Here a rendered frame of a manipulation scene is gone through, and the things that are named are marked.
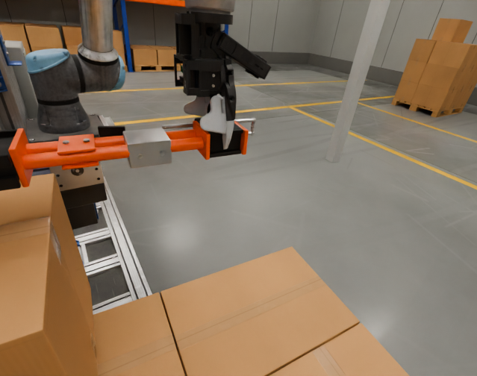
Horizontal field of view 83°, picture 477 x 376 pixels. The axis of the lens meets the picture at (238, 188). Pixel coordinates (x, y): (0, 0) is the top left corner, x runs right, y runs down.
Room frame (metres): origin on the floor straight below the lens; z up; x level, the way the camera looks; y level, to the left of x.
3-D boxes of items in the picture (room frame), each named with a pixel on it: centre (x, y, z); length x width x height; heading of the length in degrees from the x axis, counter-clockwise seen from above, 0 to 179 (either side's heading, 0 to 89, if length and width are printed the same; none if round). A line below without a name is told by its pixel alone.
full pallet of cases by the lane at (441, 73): (6.49, -4.10, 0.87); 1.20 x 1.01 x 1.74; 125
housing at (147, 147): (0.43, 0.17, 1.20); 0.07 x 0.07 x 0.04; 30
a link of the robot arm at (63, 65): (0.87, 0.60, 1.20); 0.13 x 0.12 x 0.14; 134
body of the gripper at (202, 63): (0.49, 0.08, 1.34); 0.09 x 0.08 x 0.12; 120
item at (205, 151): (0.49, 0.05, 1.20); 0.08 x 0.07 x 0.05; 120
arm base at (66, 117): (0.86, 0.61, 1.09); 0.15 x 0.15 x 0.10
